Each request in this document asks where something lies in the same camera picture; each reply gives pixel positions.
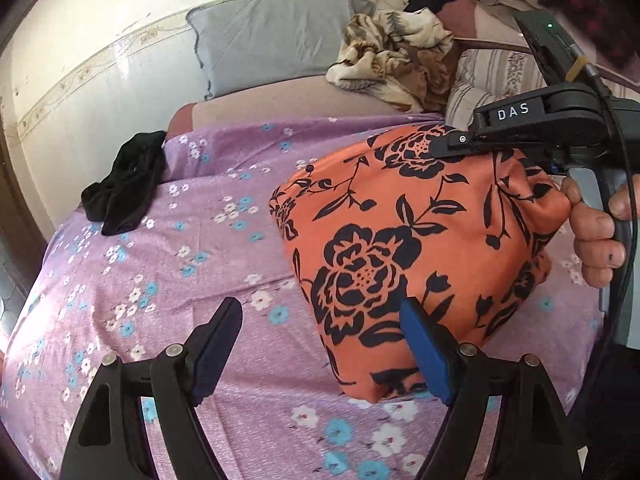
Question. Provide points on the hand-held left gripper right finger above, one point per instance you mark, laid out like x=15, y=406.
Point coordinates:
x=425, y=355

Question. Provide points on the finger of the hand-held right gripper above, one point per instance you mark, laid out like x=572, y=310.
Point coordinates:
x=460, y=140

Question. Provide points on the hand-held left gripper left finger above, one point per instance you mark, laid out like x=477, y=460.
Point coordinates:
x=210, y=360

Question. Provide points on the orange black floral garment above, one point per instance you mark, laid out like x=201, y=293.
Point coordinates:
x=380, y=240

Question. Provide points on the person's right hand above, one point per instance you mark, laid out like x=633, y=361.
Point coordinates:
x=595, y=245

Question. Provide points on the striped floral cushion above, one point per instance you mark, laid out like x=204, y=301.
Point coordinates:
x=480, y=90

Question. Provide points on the beige floral blanket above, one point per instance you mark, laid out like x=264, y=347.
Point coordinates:
x=395, y=65

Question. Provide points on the pink padded headboard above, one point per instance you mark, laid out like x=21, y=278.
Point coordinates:
x=470, y=25

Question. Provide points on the dark red patterned cloth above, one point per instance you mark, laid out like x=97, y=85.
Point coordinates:
x=600, y=0

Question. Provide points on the purple floral bedsheet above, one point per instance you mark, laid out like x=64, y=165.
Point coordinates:
x=150, y=240

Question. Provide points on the beige pink mattress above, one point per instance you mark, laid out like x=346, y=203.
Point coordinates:
x=280, y=105

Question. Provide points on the person's dark clothing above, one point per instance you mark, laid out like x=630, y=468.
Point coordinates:
x=612, y=410

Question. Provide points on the black cloth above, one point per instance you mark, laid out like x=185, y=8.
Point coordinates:
x=130, y=180

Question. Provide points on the grey pillow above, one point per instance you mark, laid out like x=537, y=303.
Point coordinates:
x=270, y=40

